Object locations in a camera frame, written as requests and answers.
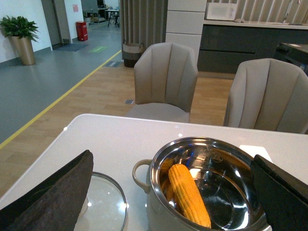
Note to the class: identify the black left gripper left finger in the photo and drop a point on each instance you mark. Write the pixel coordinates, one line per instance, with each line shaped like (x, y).
(54, 204)

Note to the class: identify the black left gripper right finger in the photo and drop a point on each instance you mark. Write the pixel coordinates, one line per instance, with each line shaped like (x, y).
(283, 197)

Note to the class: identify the glass pot lid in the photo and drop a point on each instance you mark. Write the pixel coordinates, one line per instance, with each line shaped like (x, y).
(105, 207)

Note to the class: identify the yellow corn cob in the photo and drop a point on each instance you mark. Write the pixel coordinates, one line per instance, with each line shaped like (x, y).
(189, 197)

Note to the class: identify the white electric cooking pot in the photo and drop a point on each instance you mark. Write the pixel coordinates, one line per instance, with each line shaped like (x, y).
(223, 177)

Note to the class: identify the gold plant pot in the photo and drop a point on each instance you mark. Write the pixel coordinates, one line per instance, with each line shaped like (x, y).
(24, 49)

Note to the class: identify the beige right dining chair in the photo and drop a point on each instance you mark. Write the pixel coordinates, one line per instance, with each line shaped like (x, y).
(268, 94)

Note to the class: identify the beige dining chair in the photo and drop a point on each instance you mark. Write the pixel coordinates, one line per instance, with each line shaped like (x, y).
(268, 94)
(165, 78)

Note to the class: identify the dark kitchen counter cabinet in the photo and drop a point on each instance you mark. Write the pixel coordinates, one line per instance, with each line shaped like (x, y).
(223, 47)

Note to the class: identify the woven laundry basket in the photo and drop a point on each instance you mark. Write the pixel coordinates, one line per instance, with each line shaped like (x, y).
(132, 53)

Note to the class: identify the beige left dining chair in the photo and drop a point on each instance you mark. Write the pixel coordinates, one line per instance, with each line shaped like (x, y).
(165, 78)

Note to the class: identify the red fire extinguisher box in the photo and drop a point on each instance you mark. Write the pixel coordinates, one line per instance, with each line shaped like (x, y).
(82, 33)

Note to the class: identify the green potted plant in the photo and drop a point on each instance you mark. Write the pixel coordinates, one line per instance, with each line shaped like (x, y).
(19, 27)

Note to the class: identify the white microwave oven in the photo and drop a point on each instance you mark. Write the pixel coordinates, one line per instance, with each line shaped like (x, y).
(221, 11)

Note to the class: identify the distant table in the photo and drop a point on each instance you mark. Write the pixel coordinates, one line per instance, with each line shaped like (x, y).
(114, 14)

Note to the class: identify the white pillar cabinet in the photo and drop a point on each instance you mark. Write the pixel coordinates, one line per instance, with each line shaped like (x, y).
(185, 20)

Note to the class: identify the grey curtain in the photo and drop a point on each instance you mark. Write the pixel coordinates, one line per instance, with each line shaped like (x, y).
(143, 21)

